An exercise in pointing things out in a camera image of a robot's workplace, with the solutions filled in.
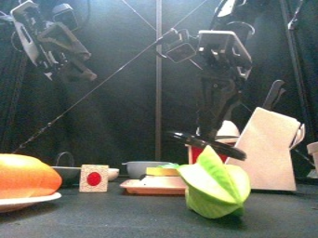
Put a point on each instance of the green toy star fruit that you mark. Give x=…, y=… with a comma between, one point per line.
x=215, y=184

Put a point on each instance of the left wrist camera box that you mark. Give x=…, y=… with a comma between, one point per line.
x=66, y=15

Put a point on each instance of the black round pot lid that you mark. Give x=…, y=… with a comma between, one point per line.
x=194, y=141

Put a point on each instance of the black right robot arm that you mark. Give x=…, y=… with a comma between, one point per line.
x=234, y=12

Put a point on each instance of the white rounded toy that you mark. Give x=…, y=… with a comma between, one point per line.
x=229, y=128

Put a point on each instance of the white knife block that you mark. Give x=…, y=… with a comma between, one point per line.
x=269, y=152

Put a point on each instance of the speckled cube with red dot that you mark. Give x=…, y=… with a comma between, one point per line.
x=94, y=178

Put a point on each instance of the dark slanted frame pole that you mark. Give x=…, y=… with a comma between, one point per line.
x=294, y=62

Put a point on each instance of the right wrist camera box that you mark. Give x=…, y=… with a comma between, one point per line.
x=181, y=48

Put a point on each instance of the grey vertical frame pole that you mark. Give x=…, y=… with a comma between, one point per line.
x=158, y=93

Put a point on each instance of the beige cup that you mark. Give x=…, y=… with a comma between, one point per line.
x=313, y=155

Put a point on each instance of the small white bowl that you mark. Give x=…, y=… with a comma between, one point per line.
x=112, y=173

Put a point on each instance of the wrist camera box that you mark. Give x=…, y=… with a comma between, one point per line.
x=181, y=48
x=66, y=15

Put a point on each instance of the pink tray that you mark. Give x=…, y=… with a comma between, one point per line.
x=149, y=186

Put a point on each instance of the white plate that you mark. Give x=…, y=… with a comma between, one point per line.
x=28, y=200

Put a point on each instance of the grey pot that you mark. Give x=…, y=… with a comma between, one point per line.
x=143, y=169

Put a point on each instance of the red pot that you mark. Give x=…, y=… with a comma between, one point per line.
x=197, y=153

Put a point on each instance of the orange toy fruit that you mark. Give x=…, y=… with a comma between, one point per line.
x=24, y=176

